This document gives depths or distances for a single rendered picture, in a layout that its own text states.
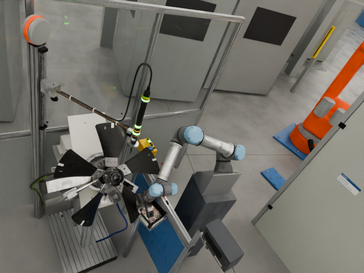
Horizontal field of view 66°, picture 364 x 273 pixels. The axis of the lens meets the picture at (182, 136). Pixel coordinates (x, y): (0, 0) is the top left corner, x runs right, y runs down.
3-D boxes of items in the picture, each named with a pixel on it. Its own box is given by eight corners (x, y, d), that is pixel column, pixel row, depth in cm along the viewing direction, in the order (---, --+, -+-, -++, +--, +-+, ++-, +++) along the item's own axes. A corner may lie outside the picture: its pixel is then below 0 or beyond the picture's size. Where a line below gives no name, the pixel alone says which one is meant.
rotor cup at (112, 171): (93, 174, 185) (101, 177, 174) (110, 159, 191) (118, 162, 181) (106, 189, 190) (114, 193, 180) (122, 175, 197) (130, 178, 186)
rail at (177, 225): (136, 163, 255) (137, 157, 250) (140, 162, 257) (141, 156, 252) (187, 252, 207) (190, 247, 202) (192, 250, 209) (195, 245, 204)
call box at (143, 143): (136, 148, 243) (138, 139, 236) (146, 145, 249) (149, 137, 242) (144, 161, 234) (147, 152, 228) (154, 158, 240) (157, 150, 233)
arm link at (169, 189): (169, 181, 190) (155, 182, 184) (178, 183, 180) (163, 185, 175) (170, 192, 190) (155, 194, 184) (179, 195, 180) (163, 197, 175)
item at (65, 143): (55, 145, 232) (56, 135, 225) (75, 142, 241) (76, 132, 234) (61, 160, 223) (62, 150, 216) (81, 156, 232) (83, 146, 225)
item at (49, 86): (38, 91, 176) (38, 79, 171) (47, 87, 182) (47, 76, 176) (52, 98, 175) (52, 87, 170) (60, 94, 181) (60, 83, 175)
